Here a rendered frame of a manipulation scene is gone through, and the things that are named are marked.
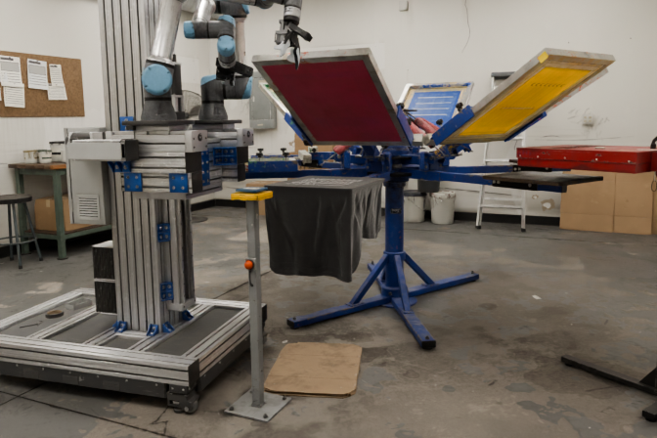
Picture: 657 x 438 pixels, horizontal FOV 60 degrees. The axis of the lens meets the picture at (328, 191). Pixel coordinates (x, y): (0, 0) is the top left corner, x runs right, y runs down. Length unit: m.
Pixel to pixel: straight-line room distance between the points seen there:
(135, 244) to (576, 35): 5.40
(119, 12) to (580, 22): 5.24
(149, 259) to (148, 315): 0.28
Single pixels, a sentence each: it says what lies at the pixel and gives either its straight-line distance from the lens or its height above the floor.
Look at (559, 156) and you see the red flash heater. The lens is 2.79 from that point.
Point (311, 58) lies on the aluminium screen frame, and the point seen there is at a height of 1.53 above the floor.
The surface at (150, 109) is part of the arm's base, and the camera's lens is 2.55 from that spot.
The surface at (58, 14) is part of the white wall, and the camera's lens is 6.67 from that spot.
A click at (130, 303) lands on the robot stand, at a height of 0.36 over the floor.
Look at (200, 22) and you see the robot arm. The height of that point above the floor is 1.67.
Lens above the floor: 1.25
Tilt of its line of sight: 7 degrees down
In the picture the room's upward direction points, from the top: 1 degrees counter-clockwise
